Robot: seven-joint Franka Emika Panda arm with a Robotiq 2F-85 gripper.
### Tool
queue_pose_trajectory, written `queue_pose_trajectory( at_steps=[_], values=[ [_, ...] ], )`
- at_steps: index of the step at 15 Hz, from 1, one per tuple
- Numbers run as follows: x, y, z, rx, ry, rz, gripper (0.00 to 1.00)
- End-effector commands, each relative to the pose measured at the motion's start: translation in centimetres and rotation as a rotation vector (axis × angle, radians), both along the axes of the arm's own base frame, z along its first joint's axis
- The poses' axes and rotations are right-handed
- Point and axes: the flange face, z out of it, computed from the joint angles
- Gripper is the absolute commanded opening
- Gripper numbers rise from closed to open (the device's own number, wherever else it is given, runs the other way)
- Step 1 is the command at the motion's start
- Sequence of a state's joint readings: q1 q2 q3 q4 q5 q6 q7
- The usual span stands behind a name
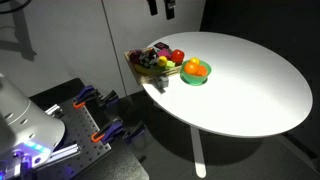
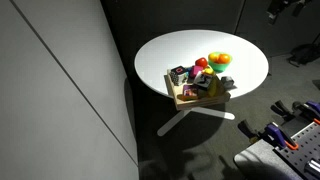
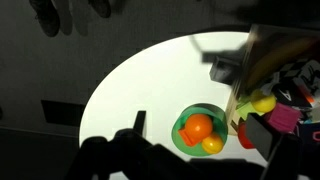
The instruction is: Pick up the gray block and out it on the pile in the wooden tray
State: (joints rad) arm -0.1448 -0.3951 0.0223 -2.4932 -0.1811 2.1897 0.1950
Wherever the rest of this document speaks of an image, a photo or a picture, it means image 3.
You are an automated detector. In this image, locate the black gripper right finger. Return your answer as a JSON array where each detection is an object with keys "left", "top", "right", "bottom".
[{"left": 245, "top": 113, "right": 303, "bottom": 180}]

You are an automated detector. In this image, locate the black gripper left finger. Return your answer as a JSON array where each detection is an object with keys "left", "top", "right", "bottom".
[{"left": 132, "top": 110, "right": 148, "bottom": 138}]

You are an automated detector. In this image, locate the gray block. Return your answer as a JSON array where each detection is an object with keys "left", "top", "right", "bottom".
[{"left": 209, "top": 55, "right": 242, "bottom": 86}]

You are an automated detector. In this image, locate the pink block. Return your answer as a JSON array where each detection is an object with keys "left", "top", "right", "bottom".
[{"left": 264, "top": 102, "right": 303, "bottom": 134}]

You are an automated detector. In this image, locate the lime green block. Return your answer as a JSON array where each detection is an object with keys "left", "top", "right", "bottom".
[{"left": 235, "top": 100, "right": 265, "bottom": 122}]

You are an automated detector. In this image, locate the orange toy block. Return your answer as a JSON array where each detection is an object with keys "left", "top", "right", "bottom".
[{"left": 177, "top": 127, "right": 198, "bottom": 148}]

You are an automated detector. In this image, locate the wooden tray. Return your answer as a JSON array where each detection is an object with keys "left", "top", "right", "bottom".
[{"left": 224, "top": 24, "right": 320, "bottom": 135}]

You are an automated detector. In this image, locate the red toy tomato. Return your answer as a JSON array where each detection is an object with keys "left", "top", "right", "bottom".
[{"left": 237, "top": 121, "right": 256, "bottom": 150}]

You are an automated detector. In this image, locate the yellow toy ball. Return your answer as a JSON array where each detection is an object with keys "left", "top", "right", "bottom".
[{"left": 250, "top": 89, "right": 278, "bottom": 114}]

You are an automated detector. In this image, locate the green plastic bowl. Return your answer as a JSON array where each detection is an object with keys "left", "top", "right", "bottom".
[{"left": 170, "top": 103, "right": 230, "bottom": 158}]

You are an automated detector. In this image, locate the small yellow toy lemon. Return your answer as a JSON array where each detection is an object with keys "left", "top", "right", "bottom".
[{"left": 201, "top": 132, "right": 225, "bottom": 155}]

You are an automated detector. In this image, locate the orange toy fruit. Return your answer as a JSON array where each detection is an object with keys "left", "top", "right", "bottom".
[{"left": 184, "top": 113, "right": 214, "bottom": 141}]

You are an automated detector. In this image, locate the black and white picture cube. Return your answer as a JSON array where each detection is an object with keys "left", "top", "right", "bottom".
[{"left": 273, "top": 59, "right": 320, "bottom": 88}]

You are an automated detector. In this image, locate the black shoe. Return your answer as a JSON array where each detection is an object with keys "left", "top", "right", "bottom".
[
  {"left": 28, "top": 0, "right": 61, "bottom": 38},
  {"left": 87, "top": 0, "right": 112, "bottom": 19}
]

